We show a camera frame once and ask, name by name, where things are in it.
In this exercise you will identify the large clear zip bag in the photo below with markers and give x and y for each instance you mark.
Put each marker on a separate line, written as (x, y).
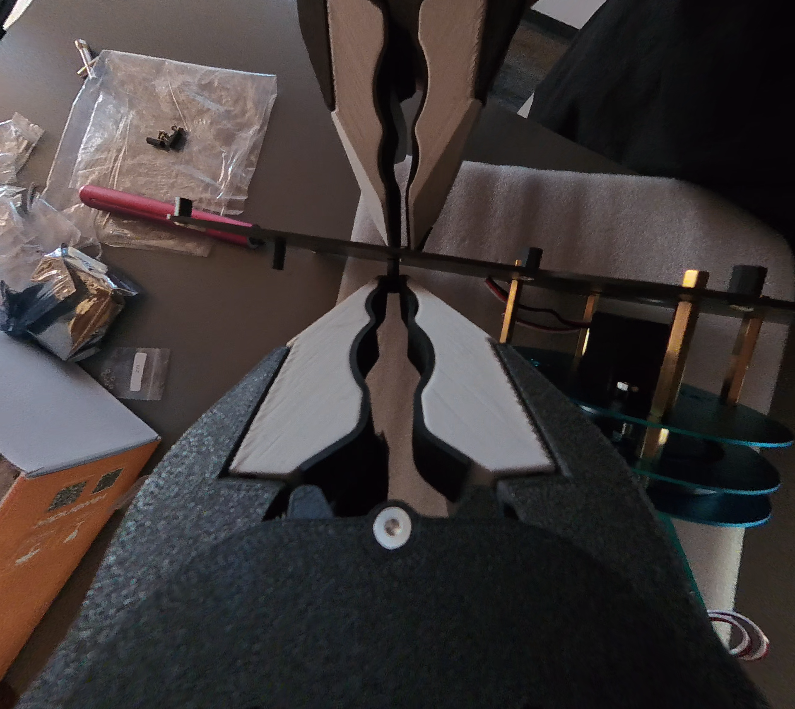
(205, 119)

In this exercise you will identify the red screwdriver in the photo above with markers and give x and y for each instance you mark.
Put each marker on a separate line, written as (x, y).
(143, 206)

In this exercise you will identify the orange cardboard box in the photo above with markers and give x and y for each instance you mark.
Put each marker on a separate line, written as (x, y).
(56, 411)

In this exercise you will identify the white foam sheet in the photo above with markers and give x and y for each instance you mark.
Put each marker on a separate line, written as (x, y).
(590, 212)

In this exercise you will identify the blue hobby robot arm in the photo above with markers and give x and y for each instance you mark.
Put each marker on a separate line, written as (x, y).
(652, 361)

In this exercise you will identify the cluster of small screws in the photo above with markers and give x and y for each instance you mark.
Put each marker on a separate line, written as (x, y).
(172, 136)

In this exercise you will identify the small clear parts bag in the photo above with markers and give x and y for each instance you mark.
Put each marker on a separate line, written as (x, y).
(133, 372)

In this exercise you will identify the narrow clear sleeve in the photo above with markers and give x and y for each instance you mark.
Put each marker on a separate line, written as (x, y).
(161, 237)

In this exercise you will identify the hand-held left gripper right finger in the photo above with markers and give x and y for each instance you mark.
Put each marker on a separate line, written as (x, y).
(484, 404)

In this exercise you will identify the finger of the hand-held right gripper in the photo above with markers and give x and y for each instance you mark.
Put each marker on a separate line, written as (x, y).
(456, 50)
(354, 69)

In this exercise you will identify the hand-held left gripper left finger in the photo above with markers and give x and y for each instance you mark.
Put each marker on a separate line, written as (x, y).
(304, 404)

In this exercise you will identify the pile of clear parts bags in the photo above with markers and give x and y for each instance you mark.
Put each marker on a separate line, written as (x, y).
(25, 193)

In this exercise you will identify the metal cross wrench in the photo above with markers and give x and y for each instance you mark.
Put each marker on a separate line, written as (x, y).
(84, 58)

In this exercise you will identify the silver foil bag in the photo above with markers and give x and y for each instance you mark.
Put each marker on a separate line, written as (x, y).
(68, 305)

